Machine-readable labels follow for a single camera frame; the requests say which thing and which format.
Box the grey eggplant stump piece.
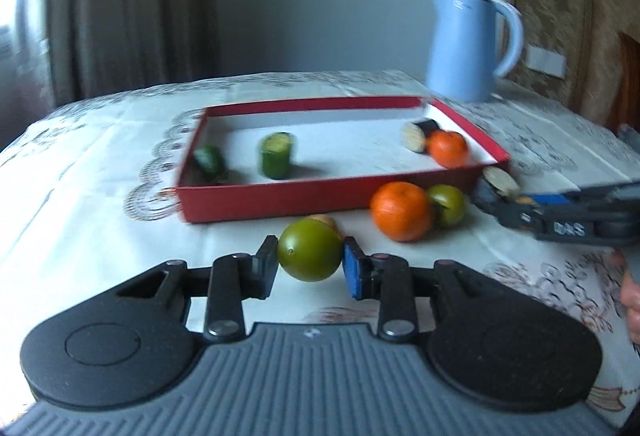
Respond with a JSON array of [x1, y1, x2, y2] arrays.
[[472, 167, 520, 208]]

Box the green round fruit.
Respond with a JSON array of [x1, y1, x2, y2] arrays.
[[277, 217, 343, 282]]

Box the brown longan fruit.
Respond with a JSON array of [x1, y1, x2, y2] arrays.
[[308, 214, 344, 240]]

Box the small orange tangerine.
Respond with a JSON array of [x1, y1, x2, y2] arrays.
[[426, 130, 469, 169]]

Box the dark green cucumber end piece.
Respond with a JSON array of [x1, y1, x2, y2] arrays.
[[192, 145, 228, 184]]

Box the green cucumber cylinder piece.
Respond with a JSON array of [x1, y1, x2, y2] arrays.
[[259, 132, 294, 179]]

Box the eggplant slice piece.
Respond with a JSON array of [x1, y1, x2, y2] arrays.
[[401, 119, 440, 153]]

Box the person right hand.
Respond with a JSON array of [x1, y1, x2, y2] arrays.
[[608, 249, 640, 345]]

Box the large orange tangerine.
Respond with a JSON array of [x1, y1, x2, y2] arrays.
[[370, 182, 435, 242]]

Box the green fruit behind tangerine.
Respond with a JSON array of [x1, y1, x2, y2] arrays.
[[427, 185, 466, 228]]

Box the red cardboard box tray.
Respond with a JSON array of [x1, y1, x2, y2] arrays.
[[175, 95, 510, 224]]

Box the light blue electric kettle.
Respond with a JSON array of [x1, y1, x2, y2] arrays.
[[425, 0, 524, 103]]

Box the brown curtain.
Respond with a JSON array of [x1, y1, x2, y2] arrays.
[[19, 0, 222, 105]]

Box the white wall switch plate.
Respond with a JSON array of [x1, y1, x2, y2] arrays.
[[525, 44, 566, 79]]

